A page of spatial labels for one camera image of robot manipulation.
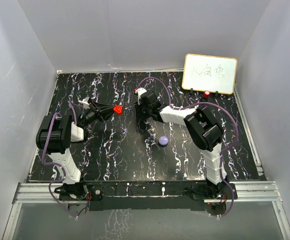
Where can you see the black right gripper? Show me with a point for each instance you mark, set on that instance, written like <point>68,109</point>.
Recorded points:
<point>138,106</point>

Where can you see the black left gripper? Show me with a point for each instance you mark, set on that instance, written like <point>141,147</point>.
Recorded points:
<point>101,111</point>

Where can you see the orange earbud charging case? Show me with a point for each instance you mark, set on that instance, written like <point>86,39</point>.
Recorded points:
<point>118,109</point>

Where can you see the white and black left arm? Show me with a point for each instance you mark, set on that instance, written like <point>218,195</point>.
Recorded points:
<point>57,132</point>

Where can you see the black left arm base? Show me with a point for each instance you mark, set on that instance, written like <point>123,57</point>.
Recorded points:
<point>80,191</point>

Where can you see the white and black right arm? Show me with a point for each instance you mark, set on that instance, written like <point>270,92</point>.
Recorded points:
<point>206,132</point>

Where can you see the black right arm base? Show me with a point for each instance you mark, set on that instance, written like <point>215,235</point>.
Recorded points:
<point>205,191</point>

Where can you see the purple charging case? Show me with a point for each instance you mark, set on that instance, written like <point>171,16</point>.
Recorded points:
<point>163,141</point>

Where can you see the red emergency button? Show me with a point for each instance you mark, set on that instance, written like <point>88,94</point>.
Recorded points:
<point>206,95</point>

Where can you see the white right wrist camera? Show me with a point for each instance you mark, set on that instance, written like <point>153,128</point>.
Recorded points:
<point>139,91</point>

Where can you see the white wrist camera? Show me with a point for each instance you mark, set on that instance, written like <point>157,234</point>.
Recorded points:
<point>139,91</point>
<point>86,103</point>

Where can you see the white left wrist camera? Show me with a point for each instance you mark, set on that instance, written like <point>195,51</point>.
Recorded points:
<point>86,103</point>

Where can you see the white board yellow frame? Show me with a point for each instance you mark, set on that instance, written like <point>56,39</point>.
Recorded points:
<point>209,73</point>

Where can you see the aluminium front rail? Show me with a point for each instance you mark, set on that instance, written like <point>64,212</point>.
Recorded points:
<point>247,191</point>

